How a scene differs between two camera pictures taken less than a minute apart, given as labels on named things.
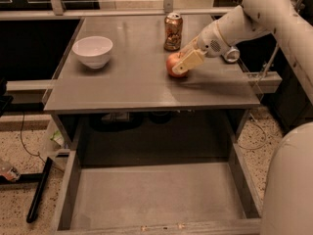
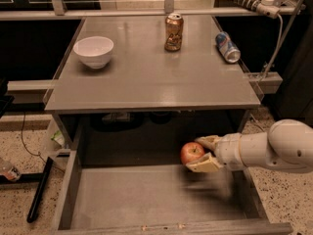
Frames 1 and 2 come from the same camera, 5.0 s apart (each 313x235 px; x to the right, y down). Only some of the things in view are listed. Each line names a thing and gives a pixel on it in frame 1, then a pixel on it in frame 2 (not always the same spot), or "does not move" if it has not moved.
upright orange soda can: x=173 y=27 does not move
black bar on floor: x=32 y=211 does not move
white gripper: x=209 y=40 -> x=229 y=150
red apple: x=172 y=59 -> x=191 y=152
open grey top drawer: x=156 y=172 does not move
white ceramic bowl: x=93 y=51 does not move
